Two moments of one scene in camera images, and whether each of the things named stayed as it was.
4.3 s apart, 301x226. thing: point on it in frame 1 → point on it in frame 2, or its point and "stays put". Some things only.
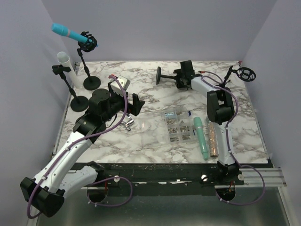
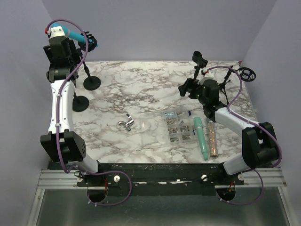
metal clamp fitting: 128,123 stays put
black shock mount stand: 89,44 stays put
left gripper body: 118,104 → 74,58
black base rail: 160,179 stays put
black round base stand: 158,76 → 201,62
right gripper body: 179,80 → 193,94
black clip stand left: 79,103 stays put
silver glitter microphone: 213,139 stays put
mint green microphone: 199,125 stays put
